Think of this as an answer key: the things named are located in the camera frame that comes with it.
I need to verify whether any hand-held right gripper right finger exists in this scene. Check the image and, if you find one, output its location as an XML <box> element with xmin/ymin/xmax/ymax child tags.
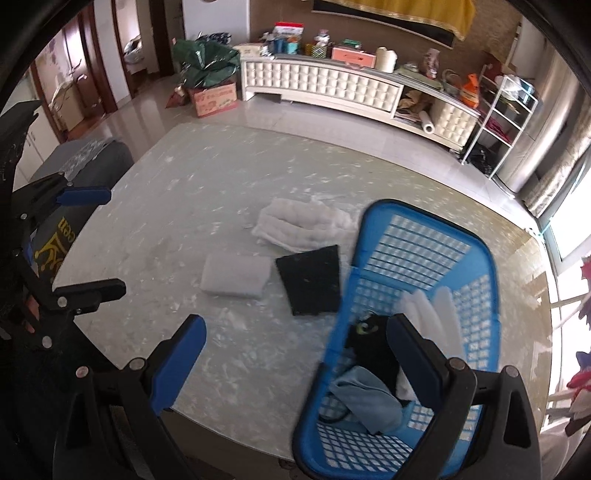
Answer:
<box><xmin>386</xmin><ymin>313</ymin><xmax>541</xmax><ymax>480</ymax></box>

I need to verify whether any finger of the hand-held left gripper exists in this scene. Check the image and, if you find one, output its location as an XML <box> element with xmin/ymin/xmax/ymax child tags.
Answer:
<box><xmin>14</xmin><ymin>249</ymin><xmax>127</xmax><ymax>352</ymax></box>
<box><xmin>11</xmin><ymin>181</ymin><xmax>113</xmax><ymax>223</ymax></box>

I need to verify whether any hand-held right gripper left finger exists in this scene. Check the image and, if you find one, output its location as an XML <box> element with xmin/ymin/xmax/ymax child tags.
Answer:
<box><xmin>53</xmin><ymin>314</ymin><xmax>208</xmax><ymax>480</ymax></box>

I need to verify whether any light blue cloth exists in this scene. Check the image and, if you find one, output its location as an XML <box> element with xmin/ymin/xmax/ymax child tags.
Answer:
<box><xmin>327</xmin><ymin>365</ymin><xmax>404</xmax><ymax>435</ymax></box>

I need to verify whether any pale cloth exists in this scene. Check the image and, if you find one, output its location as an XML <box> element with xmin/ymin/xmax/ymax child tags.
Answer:
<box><xmin>199</xmin><ymin>253</ymin><xmax>273</xmax><ymax>297</ymax></box>

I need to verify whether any blue plastic laundry basket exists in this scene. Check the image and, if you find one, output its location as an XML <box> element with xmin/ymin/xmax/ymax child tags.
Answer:
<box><xmin>291</xmin><ymin>199</ymin><xmax>502</xmax><ymax>480</ymax></box>

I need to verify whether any black square cloth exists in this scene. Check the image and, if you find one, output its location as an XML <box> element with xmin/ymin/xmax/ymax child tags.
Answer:
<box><xmin>275</xmin><ymin>244</ymin><xmax>343</xmax><ymax>317</ymax></box>

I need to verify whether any white fluffy towel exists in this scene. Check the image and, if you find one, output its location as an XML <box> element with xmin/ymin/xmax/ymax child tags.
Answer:
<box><xmin>252</xmin><ymin>197</ymin><xmax>361</xmax><ymax>255</ymax></box>

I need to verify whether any chair with grey cover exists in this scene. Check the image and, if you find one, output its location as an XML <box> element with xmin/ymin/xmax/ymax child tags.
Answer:
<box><xmin>30</xmin><ymin>138</ymin><xmax>135</xmax><ymax>288</ymax></box>

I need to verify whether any brown wooden door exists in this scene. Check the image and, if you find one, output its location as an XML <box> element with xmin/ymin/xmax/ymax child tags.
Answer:
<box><xmin>30</xmin><ymin>9</ymin><xmax>116</xmax><ymax>141</ymax></box>

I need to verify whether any cardboard box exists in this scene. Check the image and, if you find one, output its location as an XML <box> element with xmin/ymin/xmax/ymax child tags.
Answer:
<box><xmin>189</xmin><ymin>80</ymin><xmax>239</xmax><ymax>119</ymax></box>

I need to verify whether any clothes drying rack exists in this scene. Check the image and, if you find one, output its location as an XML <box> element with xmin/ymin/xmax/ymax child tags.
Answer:
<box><xmin>560</xmin><ymin>258</ymin><xmax>591</xmax><ymax>437</ymax></box>

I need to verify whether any green plastic bag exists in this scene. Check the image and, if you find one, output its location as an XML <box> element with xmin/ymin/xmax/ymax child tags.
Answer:
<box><xmin>172</xmin><ymin>39</ymin><xmax>241</xmax><ymax>90</ymax></box>

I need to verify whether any patterned beige curtain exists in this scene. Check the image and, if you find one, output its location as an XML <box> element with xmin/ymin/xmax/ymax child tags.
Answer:
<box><xmin>521</xmin><ymin>45</ymin><xmax>587</xmax><ymax>218</ymax></box>

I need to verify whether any white tufted tv cabinet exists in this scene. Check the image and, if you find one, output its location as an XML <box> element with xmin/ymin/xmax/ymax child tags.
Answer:
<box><xmin>239</xmin><ymin>52</ymin><xmax>482</xmax><ymax>151</ymax></box>

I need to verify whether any orange bag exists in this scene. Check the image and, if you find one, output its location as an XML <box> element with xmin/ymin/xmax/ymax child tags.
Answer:
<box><xmin>461</xmin><ymin>73</ymin><xmax>482</xmax><ymax>108</ymax></box>

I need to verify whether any white plastic jug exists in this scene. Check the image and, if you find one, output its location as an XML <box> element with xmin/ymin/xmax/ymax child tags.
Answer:
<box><xmin>374</xmin><ymin>47</ymin><xmax>398</xmax><ymax>74</ymax></box>

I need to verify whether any pink storage box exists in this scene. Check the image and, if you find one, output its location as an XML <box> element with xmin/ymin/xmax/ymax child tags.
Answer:
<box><xmin>331</xmin><ymin>45</ymin><xmax>376</xmax><ymax>69</ymax></box>

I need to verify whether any yellow dust cover cloth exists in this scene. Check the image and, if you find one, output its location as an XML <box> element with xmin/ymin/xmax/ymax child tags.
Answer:
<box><xmin>313</xmin><ymin>0</ymin><xmax>476</xmax><ymax>40</ymax></box>

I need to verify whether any brown doorway frame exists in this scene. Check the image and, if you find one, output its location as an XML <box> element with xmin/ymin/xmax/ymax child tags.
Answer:
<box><xmin>113</xmin><ymin>0</ymin><xmax>177</xmax><ymax>95</ymax></box>

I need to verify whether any white wire shelf rack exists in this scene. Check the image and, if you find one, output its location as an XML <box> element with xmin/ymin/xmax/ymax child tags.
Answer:
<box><xmin>461</xmin><ymin>64</ymin><xmax>541</xmax><ymax>179</ymax></box>

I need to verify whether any black wall television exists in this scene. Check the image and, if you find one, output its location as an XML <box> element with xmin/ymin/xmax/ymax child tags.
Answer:
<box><xmin>311</xmin><ymin>0</ymin><xmax>456</xmax><ymax>49</ymax></box>

